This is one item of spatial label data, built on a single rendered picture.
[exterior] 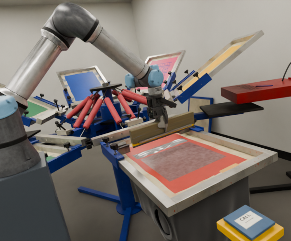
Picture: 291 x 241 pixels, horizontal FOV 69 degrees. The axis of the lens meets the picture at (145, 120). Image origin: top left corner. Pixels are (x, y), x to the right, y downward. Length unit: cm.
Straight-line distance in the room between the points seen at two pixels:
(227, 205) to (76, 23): 98
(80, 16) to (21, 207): 65
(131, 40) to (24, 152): 523
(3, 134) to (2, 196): 18
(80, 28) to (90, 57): 460
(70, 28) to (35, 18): 459
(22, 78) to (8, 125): 22
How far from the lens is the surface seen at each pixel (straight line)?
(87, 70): 335
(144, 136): 114
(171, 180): 97
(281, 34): 301
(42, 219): 83
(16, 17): 544
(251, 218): 76
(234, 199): 115
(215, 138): 129
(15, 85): 90
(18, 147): 77
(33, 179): 77
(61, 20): 86
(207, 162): 109
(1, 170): 78
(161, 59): 312
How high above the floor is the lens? 145
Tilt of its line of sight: 15 degrees down
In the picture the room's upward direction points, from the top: 10 degrees counter-clockwise
